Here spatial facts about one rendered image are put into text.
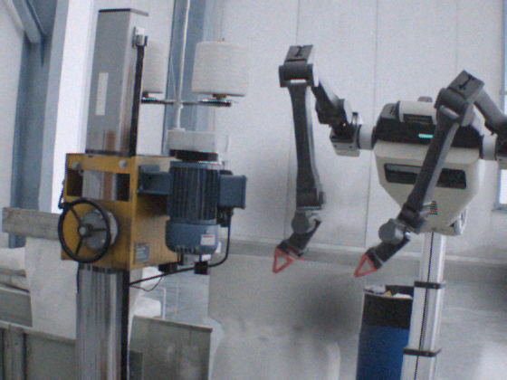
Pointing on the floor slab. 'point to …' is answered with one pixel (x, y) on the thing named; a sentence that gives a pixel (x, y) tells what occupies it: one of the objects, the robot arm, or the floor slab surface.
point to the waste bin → (384, 332)
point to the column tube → (107, 189)
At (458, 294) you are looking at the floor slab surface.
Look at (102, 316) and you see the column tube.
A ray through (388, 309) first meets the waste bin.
